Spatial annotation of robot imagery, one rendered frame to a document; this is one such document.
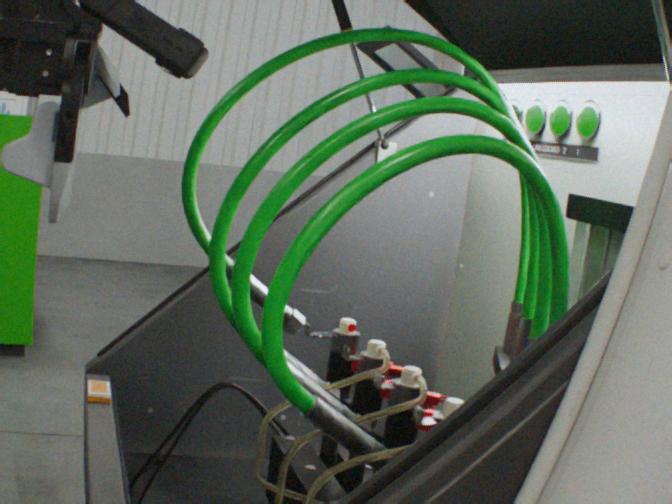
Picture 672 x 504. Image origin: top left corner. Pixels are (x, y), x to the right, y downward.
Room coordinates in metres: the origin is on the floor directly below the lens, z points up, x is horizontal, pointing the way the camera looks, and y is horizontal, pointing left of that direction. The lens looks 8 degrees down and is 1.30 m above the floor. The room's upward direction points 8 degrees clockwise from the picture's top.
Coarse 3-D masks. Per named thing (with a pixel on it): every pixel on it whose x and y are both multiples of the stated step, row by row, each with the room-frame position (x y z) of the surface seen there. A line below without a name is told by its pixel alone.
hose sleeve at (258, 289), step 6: (228, 270) 0.70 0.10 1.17; (228, 276) 0.70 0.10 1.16; (252, 276) 0.71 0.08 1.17; (252, 282) 0.71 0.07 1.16; (258, 282) 0.71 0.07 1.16; (252, 288) 0.71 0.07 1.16; (258, 288) 0.71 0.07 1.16; (264, 288) 0.71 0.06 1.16; (252, 294) 0.71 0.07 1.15; (258, 294) 0.71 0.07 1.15; (264, 294) 0.71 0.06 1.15; (258, 300) 0.71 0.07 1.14; (264, 300) 0.71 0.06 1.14; (288, 306) 0.73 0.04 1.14; (288, 312) 0.72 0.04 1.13; (288, 318) 0.72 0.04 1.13
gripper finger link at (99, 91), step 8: (96, 80) 0.74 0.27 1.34; (96, 88) 0.74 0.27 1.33; (104, 88) 0.74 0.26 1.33; (120, 88) 0.73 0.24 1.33; (96, 96) 0.74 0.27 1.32; (104, 96) 0.74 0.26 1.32; (112, 96) 0.73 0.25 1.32; (120, 96) 0.73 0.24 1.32; (128, 96) 0.73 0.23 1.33; (88, 104) 0.73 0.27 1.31; (120, 104) 0.73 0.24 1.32; (128, 104) 0.74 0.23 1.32; (128, 112) 0.74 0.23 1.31
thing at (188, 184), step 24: (312, 48) 0.72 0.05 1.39; (432, 48) 0.76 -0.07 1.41; (456, 48) 0.77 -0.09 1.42; (264, 72) 0.70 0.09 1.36; (480, 72) 0.78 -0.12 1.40; (240, 96) 0.70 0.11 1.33; (504, 96) 0.79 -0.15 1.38; (216, 120) 0.69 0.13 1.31; (192, 144) 0.69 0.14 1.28; (192, 168) 0.69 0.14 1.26; (192, 192) 0.69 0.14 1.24; (192, 216) 0.69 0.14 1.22; (528, 216) 0.80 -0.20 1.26; (528, 240) 0.81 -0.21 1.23
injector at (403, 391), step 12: (396, 384) 0.59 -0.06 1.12; (396, 396) 0.59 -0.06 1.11; (408, 396) 0.58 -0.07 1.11; (396, 420) 0.58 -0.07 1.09; (408, 420) 0.58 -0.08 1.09; (372, 432) 0.58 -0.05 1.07; (384, 432) 0.59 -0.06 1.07; (396, 432) 0.58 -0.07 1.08; (408, 432) 0.58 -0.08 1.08; (384, 444) 0.58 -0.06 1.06; (396, 444) 0.58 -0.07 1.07; (408, 444) 0.58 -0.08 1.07
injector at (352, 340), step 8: (336, 328) 0.76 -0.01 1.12; (344, 336) 0.73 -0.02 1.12; (352, 336) 0.73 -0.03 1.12; (336, 344) 0.74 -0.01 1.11; (352, 344) 0.74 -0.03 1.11; (336, 352) 0.74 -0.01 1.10; (352, 352) 0.74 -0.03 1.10; (328, 360) 0.75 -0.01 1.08; (336, 360) 0.74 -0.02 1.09; (344, 360) 0.73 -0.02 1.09; (328, 368) 0.74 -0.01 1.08; (336, 368) 0.73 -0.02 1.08; (344, 368) 0.73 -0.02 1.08; (320, 376) 0.74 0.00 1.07; (328, 376) 0.74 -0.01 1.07; (336, 376) 0.73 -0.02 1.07; (344, 376) 0.73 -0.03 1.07; (352, 384) 0.75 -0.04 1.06; (344, 392) 0.74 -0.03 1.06; (328, 440) 0.74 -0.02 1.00; (320, 448) 0.75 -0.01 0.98; (328, 448) 0.74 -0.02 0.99; (336, 448) 0.74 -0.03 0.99; (320, 456) 0.74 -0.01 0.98; (328, 456) 0.74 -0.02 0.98; (328, 464) 0.74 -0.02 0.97
